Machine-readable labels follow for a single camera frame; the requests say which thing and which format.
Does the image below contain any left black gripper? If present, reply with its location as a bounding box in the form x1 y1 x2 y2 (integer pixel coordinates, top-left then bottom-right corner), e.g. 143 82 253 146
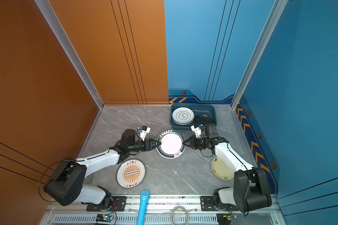
128 139 161 154

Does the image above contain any white plate dark green rim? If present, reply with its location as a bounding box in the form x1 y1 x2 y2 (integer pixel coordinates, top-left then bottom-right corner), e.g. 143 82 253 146
156 130 186 159

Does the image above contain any black plate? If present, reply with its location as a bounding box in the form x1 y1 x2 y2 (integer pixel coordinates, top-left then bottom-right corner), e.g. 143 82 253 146
193 114 214 126

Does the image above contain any white flower plate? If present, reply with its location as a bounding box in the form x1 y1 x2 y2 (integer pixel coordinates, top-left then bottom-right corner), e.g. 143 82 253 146
172 107 194 126

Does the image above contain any large orange sunburst plate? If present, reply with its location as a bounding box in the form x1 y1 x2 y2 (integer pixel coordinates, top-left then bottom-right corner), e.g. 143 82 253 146
116 159 146 189

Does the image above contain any cream yellow plate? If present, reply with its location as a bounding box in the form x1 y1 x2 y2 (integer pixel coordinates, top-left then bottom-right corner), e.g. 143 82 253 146
211 157 234 181

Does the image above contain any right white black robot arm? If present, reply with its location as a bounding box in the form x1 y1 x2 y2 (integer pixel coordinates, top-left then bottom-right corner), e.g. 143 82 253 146
183 123 272 214

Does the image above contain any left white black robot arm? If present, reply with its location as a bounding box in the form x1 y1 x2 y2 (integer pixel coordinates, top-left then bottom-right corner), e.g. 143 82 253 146
43 126 161 211

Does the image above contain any right green circuit board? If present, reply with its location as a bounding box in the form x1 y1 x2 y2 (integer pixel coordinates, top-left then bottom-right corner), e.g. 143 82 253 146
217 213 238 225

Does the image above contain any green circuit board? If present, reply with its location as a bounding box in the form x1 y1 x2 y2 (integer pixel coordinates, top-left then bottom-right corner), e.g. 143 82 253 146
95 214 115 225
217 213 238 225

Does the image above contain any left green circuit board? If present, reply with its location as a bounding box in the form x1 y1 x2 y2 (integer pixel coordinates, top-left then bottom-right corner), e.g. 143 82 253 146
95 214 115 225

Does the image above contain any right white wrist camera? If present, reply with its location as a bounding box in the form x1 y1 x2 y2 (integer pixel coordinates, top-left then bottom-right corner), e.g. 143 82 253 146
191 125 203 138

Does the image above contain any light blue handle tool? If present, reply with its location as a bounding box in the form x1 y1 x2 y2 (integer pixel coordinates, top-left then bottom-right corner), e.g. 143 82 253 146
136 190 150 225

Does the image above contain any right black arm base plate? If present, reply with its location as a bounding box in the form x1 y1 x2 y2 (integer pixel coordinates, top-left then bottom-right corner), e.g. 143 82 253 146
200 196 238 212

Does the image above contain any coiled grey cable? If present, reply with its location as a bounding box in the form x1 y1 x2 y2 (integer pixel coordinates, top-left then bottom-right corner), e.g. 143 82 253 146
170 205 190 225

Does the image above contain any aluminium frame rail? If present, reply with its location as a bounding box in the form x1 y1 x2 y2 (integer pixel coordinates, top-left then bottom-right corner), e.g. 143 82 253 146
40 194 286 225

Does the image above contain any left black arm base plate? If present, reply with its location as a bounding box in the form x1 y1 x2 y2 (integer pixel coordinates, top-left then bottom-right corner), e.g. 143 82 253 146
86 196 127 212

